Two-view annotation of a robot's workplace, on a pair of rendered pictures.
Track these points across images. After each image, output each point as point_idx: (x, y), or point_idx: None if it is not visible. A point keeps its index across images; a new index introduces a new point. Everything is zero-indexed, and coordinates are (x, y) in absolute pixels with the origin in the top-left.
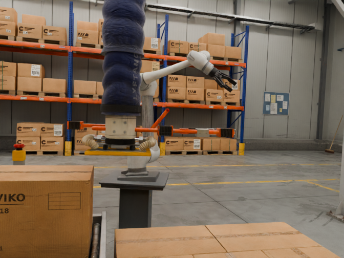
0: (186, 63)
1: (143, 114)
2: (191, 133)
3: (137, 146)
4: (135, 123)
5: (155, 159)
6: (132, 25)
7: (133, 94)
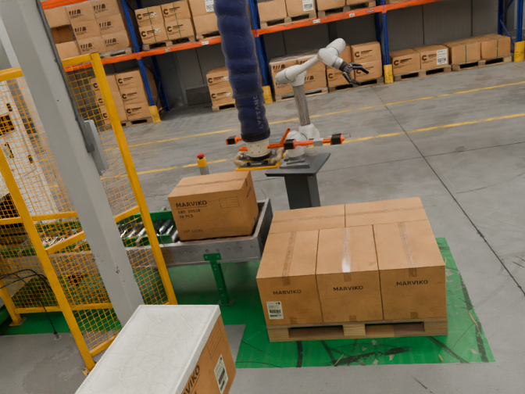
0: None
1: (296, 104)
2: None
3: None
4: (266, 143)
5: None
6: (246, 77)
7: (259, 125)
